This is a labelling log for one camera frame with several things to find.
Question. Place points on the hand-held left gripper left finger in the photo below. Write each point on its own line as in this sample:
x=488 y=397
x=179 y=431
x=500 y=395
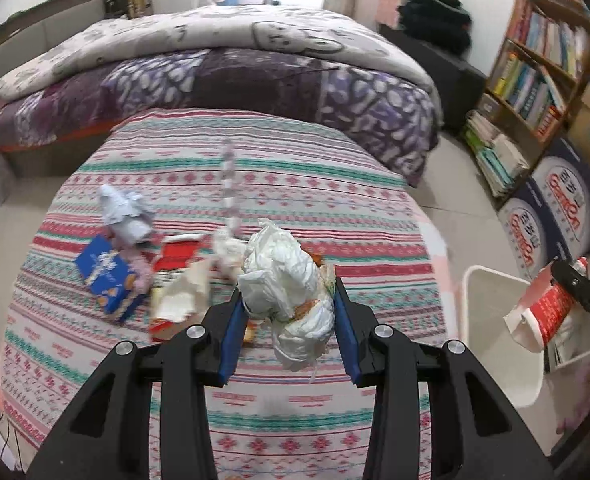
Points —
x=231 y=340

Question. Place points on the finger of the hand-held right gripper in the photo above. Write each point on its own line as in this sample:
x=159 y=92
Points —
x=582 y=287

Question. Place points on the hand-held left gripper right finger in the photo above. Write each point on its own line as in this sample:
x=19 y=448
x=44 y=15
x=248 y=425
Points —
x=345 y=335

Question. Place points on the red white paper packet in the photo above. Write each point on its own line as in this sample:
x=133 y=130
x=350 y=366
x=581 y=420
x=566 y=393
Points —
x=545 y=310

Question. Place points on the beige wrapper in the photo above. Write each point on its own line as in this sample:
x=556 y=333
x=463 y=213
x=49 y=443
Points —
x=180 y=295

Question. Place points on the white plastic bag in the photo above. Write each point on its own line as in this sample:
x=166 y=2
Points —
x=280 y=270

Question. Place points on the white tissue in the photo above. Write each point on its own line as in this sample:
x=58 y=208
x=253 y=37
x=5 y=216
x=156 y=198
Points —
x=227 y=250

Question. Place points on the white plastic bin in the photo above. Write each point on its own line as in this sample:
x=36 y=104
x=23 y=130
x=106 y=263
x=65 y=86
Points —
x=490 y=310

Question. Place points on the wrappers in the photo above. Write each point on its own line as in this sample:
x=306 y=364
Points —
x=175 y=260

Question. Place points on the pink wrapper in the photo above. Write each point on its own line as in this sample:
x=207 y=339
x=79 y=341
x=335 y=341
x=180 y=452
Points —
x=142 y=272

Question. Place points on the blue snack box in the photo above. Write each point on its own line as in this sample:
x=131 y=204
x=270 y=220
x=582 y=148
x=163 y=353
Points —
x=102 y=270

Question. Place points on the light blue paper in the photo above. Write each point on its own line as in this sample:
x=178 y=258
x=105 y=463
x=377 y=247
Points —
x=122 y=215

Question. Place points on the blue white cardboard box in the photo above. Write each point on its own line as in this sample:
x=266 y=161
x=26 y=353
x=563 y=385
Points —
x=520 y=230
x=570 y=185

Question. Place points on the striped patterned tablecloth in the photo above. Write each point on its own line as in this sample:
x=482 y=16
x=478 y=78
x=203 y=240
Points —
x=300 y=195

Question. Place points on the stack of lying books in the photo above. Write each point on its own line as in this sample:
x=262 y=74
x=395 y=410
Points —
x=495 y=155

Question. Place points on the rows of shelved books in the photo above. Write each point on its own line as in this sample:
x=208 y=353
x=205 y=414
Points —
x=525 y=85

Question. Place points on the wooden bookshelf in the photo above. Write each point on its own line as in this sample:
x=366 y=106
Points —
x=542 y=57

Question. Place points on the dark cabinet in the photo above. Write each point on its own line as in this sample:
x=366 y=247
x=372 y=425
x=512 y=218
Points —
x=455 y=85

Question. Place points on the purple patterned blanket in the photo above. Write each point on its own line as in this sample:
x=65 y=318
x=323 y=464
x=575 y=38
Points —
x=275 y=90

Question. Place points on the black clothes pile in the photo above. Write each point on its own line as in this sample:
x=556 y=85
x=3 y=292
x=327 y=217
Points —
x=435 y=15

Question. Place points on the grey cartoon print quilt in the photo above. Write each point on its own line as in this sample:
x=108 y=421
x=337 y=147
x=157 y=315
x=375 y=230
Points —
x=200 y=30

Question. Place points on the grey bed headboard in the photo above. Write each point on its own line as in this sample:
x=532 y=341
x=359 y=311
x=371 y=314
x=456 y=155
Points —
x=40 y=25

